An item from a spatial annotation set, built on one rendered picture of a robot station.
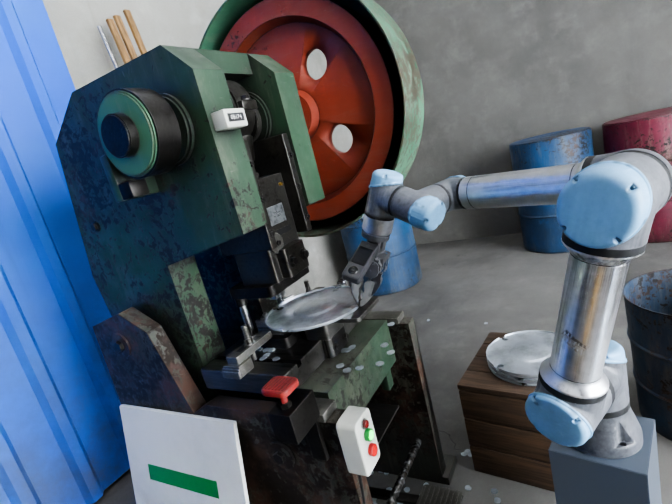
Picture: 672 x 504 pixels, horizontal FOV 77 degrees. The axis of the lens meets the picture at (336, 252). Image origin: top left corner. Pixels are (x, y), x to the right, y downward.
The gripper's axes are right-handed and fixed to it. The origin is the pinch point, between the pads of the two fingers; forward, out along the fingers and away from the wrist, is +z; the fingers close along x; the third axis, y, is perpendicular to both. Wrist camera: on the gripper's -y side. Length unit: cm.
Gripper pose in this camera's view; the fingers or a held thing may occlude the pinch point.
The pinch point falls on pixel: (359, 303)
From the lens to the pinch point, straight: 113.9
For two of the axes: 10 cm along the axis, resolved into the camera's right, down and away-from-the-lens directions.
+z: -1.5, 9.0, 4.1
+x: -8.9, -3.0, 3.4
